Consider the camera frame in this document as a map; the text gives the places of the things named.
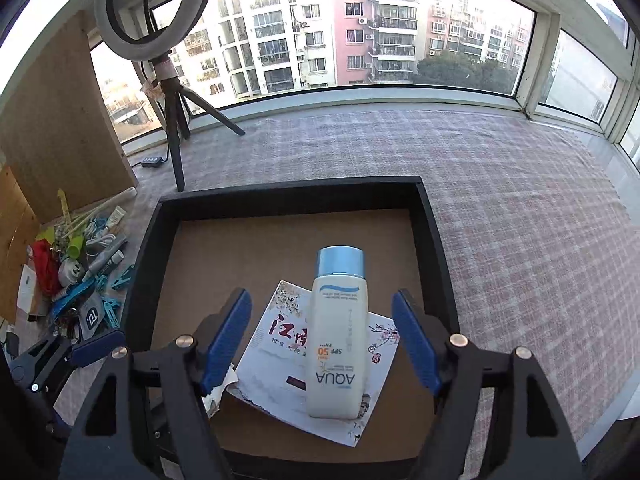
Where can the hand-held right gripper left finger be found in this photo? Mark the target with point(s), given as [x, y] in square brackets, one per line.
[227, 340]

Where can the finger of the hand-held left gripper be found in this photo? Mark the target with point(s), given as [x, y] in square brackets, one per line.
[95, 347]

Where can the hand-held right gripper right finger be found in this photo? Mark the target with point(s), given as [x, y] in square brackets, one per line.
[415, 340]

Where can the white bottle blue cap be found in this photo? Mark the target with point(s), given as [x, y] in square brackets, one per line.
[337, 320]

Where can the red plastic bag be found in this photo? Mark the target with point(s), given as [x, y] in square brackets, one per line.
[42, 265]

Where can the black square container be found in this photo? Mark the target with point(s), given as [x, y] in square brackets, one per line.
[290, 199]

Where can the grey pouch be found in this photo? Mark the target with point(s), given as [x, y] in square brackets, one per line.
[94, 316]

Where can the white floral printed packet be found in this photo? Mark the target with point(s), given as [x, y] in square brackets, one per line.
[280, 345]

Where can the small tube white cap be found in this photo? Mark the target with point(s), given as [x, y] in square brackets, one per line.
[105, 261]

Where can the brown wooden panel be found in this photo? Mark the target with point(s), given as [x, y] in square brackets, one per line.
[12, 230]

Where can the checked tablecloth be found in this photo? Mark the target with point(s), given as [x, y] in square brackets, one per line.
[500, 210]

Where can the wooden board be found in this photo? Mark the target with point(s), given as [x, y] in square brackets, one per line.
[55, 125]

